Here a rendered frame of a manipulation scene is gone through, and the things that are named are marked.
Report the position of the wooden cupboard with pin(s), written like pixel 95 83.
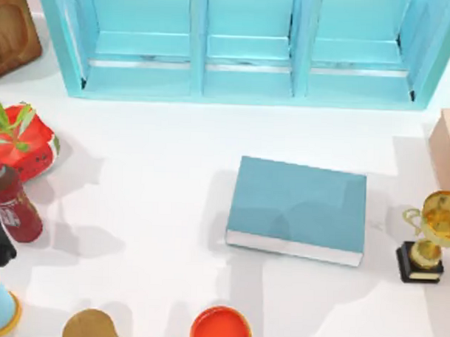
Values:
pixel 11 39

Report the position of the red bottle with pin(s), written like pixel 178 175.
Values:
pixel 18 209

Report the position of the light blue rack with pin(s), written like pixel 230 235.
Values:
pixel 246 80

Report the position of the brown bread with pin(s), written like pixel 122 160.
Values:
pixel 90 326

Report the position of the orange cup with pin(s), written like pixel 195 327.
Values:
pixel 221 327

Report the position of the salmon-coloured box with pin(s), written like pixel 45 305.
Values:
pixel 447 154

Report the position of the blue book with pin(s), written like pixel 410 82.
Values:
pixel 297 208

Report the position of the gold trophy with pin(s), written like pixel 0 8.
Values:
pixel 431 227

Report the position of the red plant pot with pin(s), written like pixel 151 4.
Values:
pixel 28 143

